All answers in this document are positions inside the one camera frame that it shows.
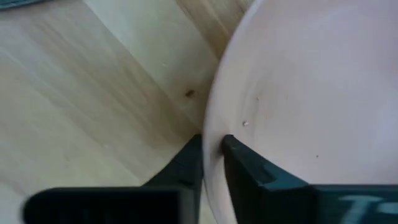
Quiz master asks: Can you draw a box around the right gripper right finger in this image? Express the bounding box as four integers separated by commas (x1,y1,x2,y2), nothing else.
222,134,318,224

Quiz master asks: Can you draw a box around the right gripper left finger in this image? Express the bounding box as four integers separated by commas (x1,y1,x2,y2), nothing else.
142,133,205,224

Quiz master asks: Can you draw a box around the pink plate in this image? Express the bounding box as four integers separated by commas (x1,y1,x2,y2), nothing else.
201,0,398,224

